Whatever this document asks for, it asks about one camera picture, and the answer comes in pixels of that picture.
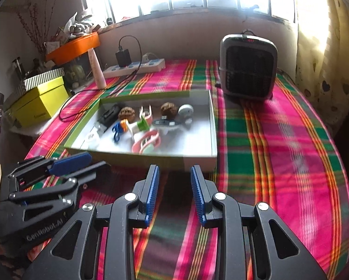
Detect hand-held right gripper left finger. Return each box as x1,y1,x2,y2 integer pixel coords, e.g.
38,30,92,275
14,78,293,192
23,164,160,280

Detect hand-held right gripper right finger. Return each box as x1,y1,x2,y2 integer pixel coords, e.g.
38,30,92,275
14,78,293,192
191,165,328,280

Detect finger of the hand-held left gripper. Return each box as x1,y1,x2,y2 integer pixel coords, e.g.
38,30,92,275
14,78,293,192
8,161,107,203
7,152,92,183

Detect small white jar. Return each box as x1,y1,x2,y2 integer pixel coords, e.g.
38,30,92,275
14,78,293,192
85,133,101,149

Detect blue lanyard with orange bead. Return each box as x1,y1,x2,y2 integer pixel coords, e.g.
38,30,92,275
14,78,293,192
112,120,128,144

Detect green white cardboard box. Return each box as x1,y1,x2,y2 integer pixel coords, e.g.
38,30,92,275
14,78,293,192
64,90,219,171

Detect black lighter with silver tube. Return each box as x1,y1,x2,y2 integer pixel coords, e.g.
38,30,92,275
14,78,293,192
94,104,121,135

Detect large pink white clip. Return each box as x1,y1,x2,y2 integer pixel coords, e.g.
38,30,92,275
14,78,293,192
131,130,161,154

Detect green white spool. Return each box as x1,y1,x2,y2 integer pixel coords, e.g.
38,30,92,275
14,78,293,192
125,121,152,136

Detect brown walnut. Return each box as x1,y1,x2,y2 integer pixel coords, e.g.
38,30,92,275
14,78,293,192
161,103,175,118
119,107,133,121

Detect black key fob remote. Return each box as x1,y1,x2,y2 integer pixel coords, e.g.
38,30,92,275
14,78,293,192
153,118,182,132

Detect small pink clip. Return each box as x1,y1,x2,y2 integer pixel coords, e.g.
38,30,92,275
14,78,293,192
139,106,153,123

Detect white round gadget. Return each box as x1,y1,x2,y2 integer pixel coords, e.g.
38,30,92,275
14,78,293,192
177,104,194,129

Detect yellow box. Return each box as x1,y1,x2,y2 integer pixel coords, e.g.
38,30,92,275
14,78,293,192
13,77,69,128

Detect striped box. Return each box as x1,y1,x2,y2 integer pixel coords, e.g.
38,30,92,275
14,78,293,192
23,67,65,89

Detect glass tank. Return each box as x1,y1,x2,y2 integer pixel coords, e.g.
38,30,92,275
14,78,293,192
62,55,93,89

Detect pink cosmetic tube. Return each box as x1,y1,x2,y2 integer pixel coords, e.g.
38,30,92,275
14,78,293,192
88,49,107,89

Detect glass jar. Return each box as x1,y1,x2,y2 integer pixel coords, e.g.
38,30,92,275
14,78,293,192
12,57,25,79

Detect orange box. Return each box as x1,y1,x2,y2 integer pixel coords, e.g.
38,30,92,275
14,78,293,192
45,32,101,65

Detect white power strip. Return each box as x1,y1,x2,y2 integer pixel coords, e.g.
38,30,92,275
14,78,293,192
102,58,166,79

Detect black charger adapter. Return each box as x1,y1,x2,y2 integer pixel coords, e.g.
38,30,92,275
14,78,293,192
115,49,131,67

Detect white power plug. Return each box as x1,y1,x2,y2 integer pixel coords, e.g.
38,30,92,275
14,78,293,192
141,53,160,65

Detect crumpled plastic bag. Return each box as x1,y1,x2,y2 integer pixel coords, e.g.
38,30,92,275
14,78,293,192
65,12,95,37

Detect grey space heater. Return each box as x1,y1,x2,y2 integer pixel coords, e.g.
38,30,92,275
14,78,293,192
220,33,278,101

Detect dried flower branches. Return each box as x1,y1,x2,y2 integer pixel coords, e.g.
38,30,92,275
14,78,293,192
17,0,58,54

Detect cream heart print curtain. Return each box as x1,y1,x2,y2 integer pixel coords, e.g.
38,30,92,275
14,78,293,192
295,0,349,129

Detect black charger cable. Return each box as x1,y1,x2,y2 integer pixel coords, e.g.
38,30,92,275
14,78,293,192
59,35,142,121

